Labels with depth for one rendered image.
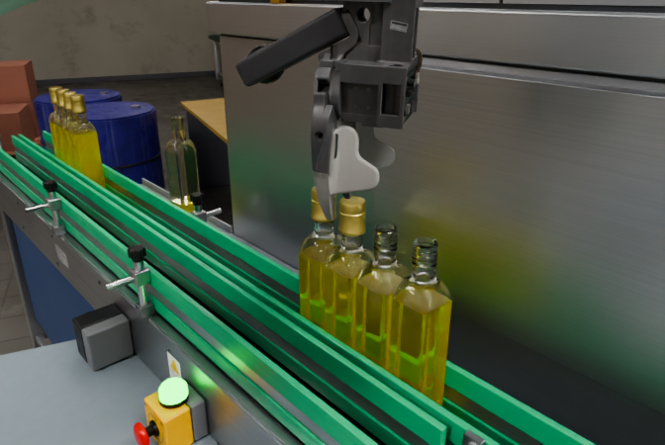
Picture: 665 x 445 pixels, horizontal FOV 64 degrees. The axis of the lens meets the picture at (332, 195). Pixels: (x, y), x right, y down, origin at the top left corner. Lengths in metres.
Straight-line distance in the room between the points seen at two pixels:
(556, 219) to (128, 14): 9.38
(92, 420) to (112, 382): 0.09
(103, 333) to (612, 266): 0.85
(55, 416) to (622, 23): 0.99
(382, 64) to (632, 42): 0.27
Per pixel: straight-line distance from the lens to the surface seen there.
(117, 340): 1.12
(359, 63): 0.47
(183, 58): 9.95
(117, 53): 9.86
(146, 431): 0.92
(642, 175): 0.63
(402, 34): 0.47
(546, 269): 0.70
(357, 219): 0.69
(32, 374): 1.19
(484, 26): 0.69
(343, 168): 0.49
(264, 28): 1.00
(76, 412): 1.06
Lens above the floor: 1.42
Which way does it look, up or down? 21 degrees down
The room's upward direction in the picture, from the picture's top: straight up
